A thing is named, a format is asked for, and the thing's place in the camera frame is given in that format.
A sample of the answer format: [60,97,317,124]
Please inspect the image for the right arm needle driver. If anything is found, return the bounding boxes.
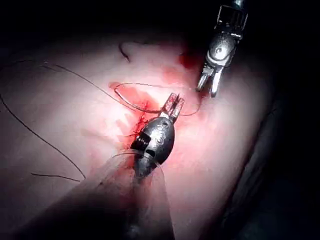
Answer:
[203,4,250,73]

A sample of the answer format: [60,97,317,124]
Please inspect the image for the right arm needle driver jaw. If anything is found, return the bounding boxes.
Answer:
[195,67,212,92]
[210,69,224,98]

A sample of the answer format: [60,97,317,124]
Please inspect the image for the left arm needle driver jaw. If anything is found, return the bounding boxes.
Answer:
[171,97,186,123]
[161,92,177,119]

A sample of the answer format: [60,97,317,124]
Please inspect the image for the left arm needle driver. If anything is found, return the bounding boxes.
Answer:
[130,115,176,179]

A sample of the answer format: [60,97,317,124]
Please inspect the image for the black thread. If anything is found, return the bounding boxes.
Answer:
[0,58,202,182]

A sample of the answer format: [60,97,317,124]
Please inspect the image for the black stitching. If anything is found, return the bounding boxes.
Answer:
[128,99,152,140]

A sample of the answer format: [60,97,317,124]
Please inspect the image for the tissue pad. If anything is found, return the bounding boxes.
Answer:
[0,22,283,240]

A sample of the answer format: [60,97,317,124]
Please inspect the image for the dark grey cloth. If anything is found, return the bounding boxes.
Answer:
[224,94,320,240]

